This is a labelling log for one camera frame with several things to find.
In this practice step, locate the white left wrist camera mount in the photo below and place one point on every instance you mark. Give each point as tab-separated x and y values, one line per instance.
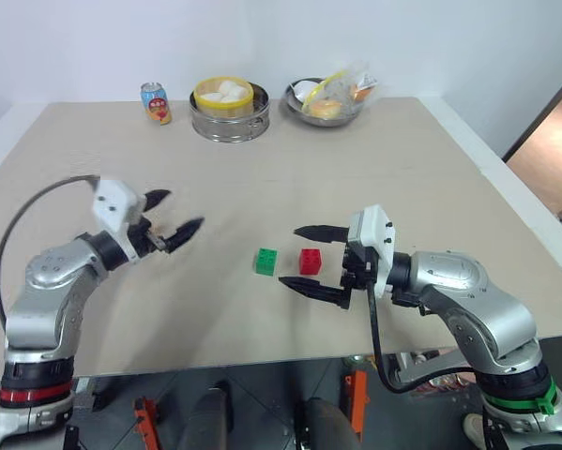
114	201

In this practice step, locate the green toy cube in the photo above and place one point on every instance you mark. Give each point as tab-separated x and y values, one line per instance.
265	261

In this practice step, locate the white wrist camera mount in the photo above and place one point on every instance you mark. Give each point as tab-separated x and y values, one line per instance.
372	234
114	201

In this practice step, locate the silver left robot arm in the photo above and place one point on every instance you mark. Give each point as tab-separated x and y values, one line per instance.
41	300

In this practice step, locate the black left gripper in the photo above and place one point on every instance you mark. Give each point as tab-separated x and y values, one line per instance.
141	238

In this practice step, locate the yellow steamer basket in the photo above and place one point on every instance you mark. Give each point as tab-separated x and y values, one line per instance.
224	109

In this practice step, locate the round bread roll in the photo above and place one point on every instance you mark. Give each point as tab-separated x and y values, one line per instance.
325	109

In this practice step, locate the white steamed bun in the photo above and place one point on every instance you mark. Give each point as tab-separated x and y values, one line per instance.
227	88
242	91

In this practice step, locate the blue orange drink can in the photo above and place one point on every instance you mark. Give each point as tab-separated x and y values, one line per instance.
157	105

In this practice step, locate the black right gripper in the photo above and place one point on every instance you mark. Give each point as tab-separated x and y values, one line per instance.
355	272

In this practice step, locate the clear plastic bag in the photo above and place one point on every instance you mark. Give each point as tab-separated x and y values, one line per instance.
346	89

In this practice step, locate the dark rounded shape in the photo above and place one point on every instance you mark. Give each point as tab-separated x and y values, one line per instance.
329	426

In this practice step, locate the round steel steamer pot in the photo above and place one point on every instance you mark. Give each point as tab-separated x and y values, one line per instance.
229	127

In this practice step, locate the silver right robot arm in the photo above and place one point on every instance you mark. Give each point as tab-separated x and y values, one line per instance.
473	300

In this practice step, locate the red toy cube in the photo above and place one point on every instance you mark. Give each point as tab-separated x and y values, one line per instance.
310	261

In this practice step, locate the steel bowl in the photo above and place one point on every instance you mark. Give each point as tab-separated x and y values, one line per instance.
327	121

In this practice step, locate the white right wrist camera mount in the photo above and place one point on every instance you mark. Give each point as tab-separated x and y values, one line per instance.
372	234

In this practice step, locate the orange clamp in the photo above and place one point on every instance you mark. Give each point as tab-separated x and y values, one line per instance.
357	403
147	422

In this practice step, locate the orange bread piece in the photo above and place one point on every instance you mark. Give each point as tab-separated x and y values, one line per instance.
361	93

